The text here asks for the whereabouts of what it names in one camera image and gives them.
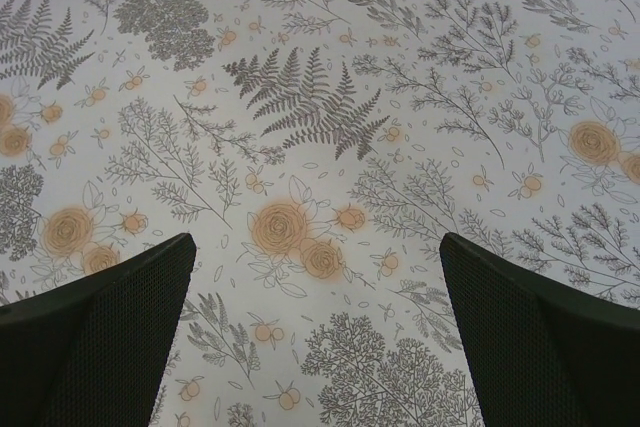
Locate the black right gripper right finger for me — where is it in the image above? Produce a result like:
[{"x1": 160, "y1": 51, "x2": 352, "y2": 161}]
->
[{"x1": 439, "y1": 233, "x2": 639, "y2": 426}]

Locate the floral patterned table mat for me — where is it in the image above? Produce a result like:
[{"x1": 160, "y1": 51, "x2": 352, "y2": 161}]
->
[{"x1": 1, "y1": 0, "x2": 639, "y2": 426}]

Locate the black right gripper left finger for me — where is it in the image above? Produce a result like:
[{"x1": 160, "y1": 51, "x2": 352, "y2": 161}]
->
[{"x1": 1, "y1": 233, "x2": 196, "y2": 427}]

